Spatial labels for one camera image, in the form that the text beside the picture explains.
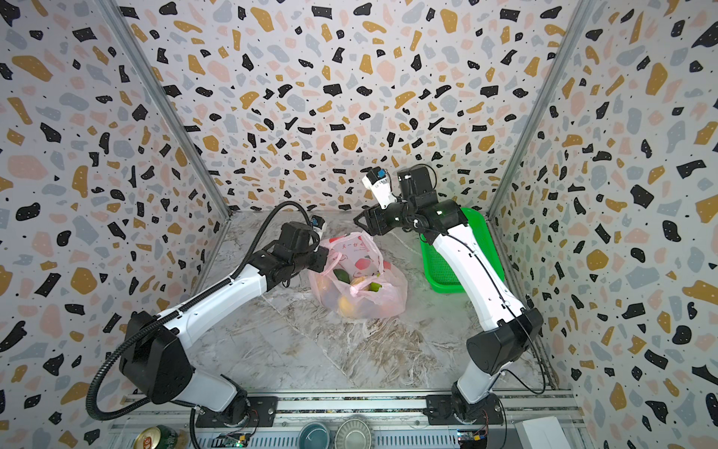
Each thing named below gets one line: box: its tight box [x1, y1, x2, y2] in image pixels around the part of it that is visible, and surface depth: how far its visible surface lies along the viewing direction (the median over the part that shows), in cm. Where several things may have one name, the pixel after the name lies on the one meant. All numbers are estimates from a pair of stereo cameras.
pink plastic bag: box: [308, 231, 409, 319], surface depth 85 cm
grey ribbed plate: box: [333, 418, 373, 449], surface depth 72 cm
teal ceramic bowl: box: [297, 421, 331, 449], surface depth 71 cm
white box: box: [513, 415, 572, 449], surface depth 70 cm
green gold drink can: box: [133, 424, 179, 449], surface depth 63 cm
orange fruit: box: [339, 295, 355, 316], surface depth 89 cm
